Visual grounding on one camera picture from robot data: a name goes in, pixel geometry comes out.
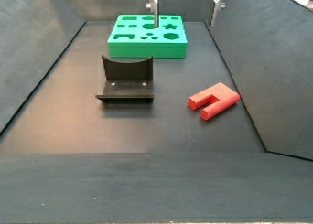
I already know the black curved fixture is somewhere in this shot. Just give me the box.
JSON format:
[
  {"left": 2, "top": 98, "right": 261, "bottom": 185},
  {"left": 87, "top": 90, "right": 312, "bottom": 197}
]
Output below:
[{"left": 97, "top": 57, "right": 154, "bottom": 101}]

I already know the green foam shape tray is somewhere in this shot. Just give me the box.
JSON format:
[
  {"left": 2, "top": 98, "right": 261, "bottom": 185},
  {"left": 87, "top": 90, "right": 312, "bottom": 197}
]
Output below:
[{"left": 107, "top": 15, "right": 188, "bottom": 59}]

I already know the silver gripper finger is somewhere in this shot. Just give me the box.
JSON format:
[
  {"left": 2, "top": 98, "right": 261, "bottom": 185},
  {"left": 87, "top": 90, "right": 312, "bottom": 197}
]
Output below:
[
  {"left": 210, "top": 0, "right": 225, "bottom": 26},
  {"left": 146, "top": 0, "right": 159, "bottom": 28}
]

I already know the red square-circle object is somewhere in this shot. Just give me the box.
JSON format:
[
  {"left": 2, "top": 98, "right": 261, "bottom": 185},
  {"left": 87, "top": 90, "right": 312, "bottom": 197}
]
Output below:
[{"left": 188, "top": 82, "right": 240, "bottom": 120}]

